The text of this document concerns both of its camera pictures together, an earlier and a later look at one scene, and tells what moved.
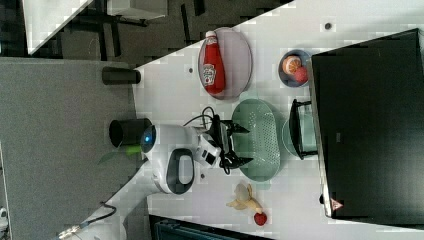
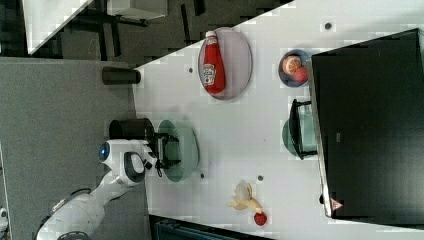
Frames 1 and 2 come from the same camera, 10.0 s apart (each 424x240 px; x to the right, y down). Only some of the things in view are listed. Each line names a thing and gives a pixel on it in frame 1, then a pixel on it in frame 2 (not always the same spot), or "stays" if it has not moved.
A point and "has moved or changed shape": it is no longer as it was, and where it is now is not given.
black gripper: [220, 135] -> [159, 146]
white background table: [45, 20] stays
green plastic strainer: [260, 143] has moved or changed shape
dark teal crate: [163, 228] stays
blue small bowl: [289, 79] stays
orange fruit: [291, 63] stays
